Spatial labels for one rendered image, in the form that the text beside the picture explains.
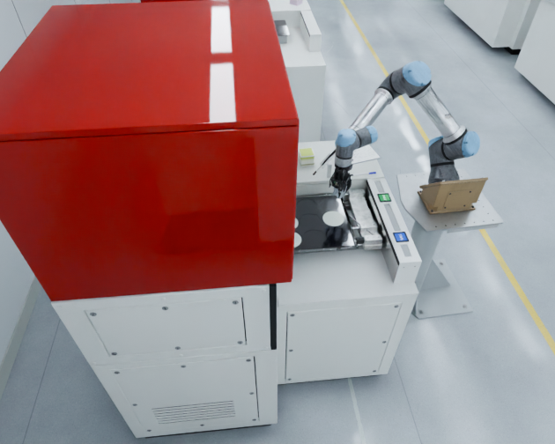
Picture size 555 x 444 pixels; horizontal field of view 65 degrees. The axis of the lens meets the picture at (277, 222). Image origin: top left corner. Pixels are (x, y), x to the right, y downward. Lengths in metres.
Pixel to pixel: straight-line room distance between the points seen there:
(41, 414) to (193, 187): 1.94
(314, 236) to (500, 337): 1.49
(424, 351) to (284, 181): 1.90
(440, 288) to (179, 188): 2.28
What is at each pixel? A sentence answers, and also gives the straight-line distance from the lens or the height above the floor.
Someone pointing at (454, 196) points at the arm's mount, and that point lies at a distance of 2.29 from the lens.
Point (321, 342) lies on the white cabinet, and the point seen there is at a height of 0.49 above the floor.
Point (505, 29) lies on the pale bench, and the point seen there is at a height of 0.30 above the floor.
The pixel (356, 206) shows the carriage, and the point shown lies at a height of 0.88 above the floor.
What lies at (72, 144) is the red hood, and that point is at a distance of 1.06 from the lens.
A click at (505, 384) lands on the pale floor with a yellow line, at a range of 2.86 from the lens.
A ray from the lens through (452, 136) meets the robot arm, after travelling 2.21.
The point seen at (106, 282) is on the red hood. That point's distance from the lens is 1.39.
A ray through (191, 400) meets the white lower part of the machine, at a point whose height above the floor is 0.45.
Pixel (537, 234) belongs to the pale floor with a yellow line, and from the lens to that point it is 3.76.
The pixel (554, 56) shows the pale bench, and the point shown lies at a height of 0.45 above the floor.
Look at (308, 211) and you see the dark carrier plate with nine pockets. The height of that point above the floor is 0.90.
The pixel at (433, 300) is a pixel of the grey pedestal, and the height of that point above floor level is 0.01.
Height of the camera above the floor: 2.32
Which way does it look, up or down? 45 degrees down
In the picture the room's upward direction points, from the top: straight up
